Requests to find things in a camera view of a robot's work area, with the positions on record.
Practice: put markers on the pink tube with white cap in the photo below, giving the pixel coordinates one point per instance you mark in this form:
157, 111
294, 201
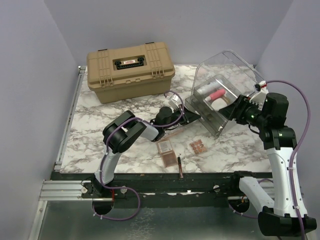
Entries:
215, 95

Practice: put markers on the white egg-shaped sponge case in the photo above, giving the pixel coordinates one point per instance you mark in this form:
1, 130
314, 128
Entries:
219, 103

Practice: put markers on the orange eyeshadow palette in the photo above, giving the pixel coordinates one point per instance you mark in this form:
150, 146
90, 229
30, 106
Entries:
198, 147

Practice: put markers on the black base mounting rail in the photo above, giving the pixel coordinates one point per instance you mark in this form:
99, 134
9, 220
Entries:
162, 190

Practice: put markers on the white spray bottle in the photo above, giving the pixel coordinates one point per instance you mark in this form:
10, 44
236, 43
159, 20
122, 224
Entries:
205, 89

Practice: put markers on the dark red lip pencil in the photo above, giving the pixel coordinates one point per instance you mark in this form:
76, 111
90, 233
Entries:
181, 176

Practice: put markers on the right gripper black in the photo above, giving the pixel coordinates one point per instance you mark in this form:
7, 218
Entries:
237, 109

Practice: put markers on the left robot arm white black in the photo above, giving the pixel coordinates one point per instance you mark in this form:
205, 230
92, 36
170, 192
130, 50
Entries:
121, 133

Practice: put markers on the rose gold clear compact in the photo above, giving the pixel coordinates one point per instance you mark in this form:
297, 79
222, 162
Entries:
169, 159

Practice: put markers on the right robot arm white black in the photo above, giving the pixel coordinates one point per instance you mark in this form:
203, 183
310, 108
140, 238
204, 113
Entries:
285, 214

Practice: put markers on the clear acrylic makeup organizer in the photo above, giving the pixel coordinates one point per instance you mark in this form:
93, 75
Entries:
218, 81

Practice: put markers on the tan plastic toolbox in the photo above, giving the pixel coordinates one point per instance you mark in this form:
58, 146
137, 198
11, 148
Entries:
130, 72

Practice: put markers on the labelled compact box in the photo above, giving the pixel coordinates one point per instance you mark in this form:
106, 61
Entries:
164, 146

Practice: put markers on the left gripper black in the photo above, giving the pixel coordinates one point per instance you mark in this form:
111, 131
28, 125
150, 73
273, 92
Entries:
188, 116

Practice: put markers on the pale pink makeup stick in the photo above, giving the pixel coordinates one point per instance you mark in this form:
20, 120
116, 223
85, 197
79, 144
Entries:
170, 135

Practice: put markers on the aluminium frame rail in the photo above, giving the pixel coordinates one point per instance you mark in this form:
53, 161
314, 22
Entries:
60, 190

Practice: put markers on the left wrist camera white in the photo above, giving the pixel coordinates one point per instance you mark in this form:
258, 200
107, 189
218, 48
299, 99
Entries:
173, 101

